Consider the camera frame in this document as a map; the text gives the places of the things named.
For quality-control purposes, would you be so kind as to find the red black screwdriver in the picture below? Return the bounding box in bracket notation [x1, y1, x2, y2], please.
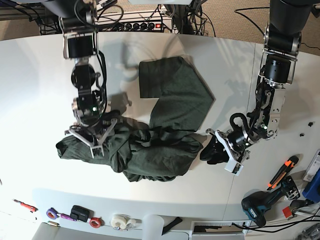
[12, 199, 38, 213]

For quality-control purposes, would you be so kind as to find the white paper roll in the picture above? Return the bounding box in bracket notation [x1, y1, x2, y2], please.
[142, 214, 165, 240]

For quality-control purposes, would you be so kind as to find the orange black utility knife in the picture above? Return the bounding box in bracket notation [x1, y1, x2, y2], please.
[266, 155, 299, 191]

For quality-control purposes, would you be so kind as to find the dark green t-shirt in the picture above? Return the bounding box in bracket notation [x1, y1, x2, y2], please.
[56, 56, 214, 182]

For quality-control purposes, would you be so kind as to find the clear tape dispenser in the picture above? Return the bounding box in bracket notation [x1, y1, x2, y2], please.
[109, 214, 142, 231]

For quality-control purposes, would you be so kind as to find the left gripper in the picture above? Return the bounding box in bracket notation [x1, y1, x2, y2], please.
[199, 128, 250, 176]

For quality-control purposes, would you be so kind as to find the purple tape roll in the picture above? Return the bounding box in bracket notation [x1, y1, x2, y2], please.
[46, 207, 59, 220]

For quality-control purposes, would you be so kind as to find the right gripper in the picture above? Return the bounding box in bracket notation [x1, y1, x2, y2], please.
[64, 119, 118, 158]

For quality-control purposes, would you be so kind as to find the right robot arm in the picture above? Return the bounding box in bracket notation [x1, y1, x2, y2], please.
[43, 0, 117, 158]

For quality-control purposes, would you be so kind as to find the red tape roll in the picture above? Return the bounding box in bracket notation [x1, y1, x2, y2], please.
[89, 217, 102, 229]

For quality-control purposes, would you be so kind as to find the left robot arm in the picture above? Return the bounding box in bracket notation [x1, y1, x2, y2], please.
[199, 0, 320, 176]

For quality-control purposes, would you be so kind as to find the black power strip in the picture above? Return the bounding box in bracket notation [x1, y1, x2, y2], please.
[110, 22, 173, 33]

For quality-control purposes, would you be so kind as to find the black action camera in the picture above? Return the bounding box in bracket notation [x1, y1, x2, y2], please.
[70, 205, 91, 223]

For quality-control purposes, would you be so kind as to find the teal black cordless drill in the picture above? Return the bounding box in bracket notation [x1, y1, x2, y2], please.
[241, 176, 301, 228]

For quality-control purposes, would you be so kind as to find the blue box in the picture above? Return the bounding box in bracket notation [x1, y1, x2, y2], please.
[302, 170, 320, 203]

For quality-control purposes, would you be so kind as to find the red square tag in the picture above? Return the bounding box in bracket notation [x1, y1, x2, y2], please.
[282, 206, 293, 219]

